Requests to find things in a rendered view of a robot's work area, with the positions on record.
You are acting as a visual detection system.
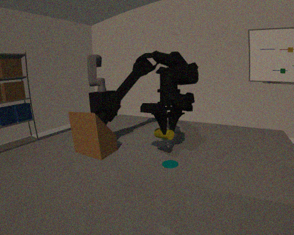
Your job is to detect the teal circle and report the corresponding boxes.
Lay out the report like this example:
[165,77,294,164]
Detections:
[162,160,178,169]

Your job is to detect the yellow cylinder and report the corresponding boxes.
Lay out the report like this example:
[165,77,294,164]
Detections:
[154,128,174,140]

